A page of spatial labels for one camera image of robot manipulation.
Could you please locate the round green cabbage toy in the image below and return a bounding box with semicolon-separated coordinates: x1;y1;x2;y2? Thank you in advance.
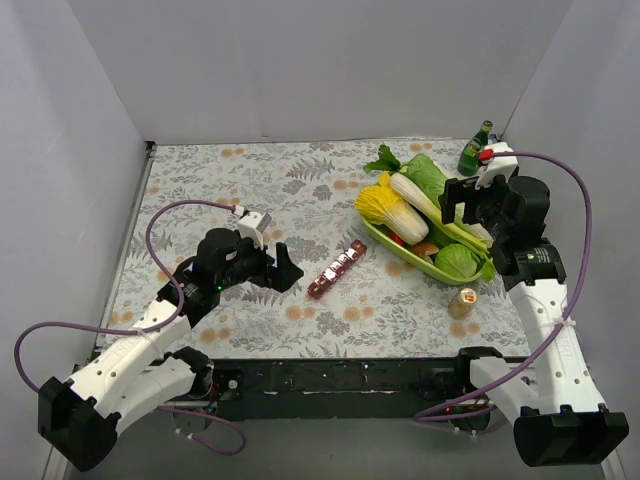
434;243;482;278

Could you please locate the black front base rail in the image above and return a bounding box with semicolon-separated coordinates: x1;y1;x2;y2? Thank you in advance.
144;357;501;424

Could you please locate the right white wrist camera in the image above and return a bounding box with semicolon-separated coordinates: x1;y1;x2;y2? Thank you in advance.
475;141;518;190

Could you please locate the brown mushroom toy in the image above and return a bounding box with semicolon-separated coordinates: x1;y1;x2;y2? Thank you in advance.
411;242;440;259

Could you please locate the yellow napa cabbage toy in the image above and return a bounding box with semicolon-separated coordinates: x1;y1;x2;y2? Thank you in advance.
355;172;429;245

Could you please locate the red weekly pill organizer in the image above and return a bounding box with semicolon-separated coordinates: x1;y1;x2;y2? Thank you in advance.
307;240;367;300

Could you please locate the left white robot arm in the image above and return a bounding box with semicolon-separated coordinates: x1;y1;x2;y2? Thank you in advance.
38;228;304;472

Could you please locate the green glass bottle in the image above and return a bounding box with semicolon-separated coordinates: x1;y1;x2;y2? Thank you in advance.
457;120;493;176

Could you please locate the green oval vegetable tray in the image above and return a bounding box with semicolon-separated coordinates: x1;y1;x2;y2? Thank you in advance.
361;216;495;286

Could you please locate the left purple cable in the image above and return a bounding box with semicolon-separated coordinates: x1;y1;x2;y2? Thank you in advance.
13;199;247;456

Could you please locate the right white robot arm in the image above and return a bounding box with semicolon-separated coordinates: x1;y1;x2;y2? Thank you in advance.
439;175;629;467

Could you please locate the green bok choy toy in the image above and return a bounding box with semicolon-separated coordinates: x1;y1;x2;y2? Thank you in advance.
402;154;452;204

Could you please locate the small orange-lid jar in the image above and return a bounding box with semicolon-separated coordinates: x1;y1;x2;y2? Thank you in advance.
448;287;478;320

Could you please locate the floral patterned table mat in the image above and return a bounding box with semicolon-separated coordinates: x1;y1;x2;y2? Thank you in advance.
103;140;529;359

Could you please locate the red chili pepper toy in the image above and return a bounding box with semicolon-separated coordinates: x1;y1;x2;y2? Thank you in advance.
389;231;406;247

